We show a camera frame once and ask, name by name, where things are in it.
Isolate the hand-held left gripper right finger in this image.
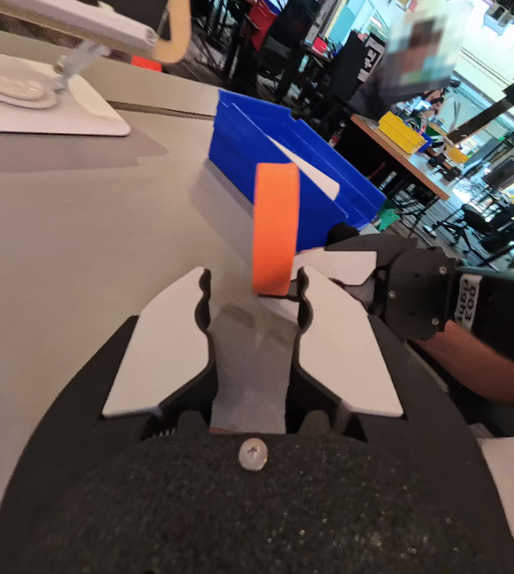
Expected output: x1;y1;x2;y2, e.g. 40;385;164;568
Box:
289;265;405;420

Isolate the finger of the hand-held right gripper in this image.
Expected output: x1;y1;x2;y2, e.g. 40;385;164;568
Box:
293;250;379;288

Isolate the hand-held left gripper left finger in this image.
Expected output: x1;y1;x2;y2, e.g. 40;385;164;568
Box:
101;267;218;420

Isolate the orange tape roll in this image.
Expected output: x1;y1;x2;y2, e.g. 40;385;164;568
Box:
253;162;301;297

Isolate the blue plastic bin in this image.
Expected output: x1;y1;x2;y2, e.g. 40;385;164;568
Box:
208;89;388;253

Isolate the person's right forearm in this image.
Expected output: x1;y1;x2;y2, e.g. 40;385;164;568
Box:
411;320;514;415

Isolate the green crate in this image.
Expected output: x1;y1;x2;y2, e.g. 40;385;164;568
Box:
377;199;402;232

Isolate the black office chair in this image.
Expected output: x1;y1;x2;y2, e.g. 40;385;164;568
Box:
432;197;514;256

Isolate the wooden background table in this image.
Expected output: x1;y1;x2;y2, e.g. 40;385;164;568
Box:
350;113;451;201

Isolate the black tilted panel on stand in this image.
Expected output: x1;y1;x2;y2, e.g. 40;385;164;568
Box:
445;72;514;145

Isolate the white folding stand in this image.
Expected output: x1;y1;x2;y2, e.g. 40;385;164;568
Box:
0;0;158;136

